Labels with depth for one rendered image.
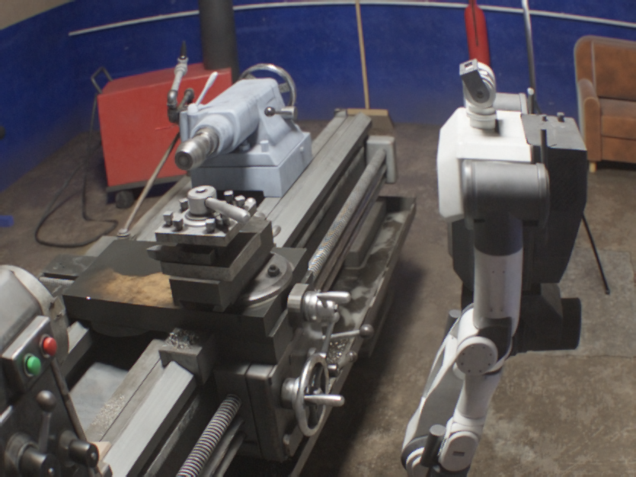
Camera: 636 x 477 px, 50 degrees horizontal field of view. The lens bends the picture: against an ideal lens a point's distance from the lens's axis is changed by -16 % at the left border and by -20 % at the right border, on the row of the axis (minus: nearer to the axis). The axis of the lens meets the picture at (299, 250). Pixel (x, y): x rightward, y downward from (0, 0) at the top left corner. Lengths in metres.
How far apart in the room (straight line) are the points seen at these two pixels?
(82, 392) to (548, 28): 4.50
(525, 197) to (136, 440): 0.89
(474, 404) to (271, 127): 1.42
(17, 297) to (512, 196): 0.77
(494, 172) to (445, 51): 4.54
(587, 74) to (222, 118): 3.54
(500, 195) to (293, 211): 1.30
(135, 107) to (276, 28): 1.66
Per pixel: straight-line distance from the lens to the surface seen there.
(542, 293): 1.52
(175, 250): 1.70
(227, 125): 2.37
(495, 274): 1.26
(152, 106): 4.73
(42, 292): 1.47
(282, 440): 1.92
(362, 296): 2.83
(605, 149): 5.09
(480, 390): 1.40
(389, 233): 3.25
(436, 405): 1.68
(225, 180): 2.58
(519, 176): 1.21
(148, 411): 1.64
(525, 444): 2.72
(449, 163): 1.34
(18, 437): 1.13
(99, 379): 2.00
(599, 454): 2.69
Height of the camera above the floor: 1.81
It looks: 26 degrees down
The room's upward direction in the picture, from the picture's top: 6 degrees counter-clockwise
